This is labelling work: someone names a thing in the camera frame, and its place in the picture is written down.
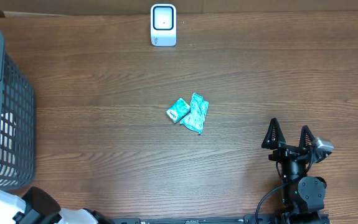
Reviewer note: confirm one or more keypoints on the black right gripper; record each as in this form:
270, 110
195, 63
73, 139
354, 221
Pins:
286, 152

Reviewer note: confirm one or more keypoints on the teal wet wipes pack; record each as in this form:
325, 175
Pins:
195, 119

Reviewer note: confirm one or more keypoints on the small teal tissue pack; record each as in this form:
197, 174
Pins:
178, 110

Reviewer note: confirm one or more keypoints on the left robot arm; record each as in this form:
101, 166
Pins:
38, 207

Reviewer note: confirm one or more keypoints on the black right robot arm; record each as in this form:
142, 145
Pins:
303, 195

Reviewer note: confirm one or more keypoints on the white barcode scanner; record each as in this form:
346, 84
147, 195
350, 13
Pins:
163, 25

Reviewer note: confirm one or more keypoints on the grey plastic mesh basket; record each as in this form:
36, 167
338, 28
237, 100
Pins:
17, 125

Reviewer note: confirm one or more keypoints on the brown cardboard backboard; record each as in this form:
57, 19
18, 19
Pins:
122, 7

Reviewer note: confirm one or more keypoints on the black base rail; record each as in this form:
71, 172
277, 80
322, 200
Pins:
246, 219

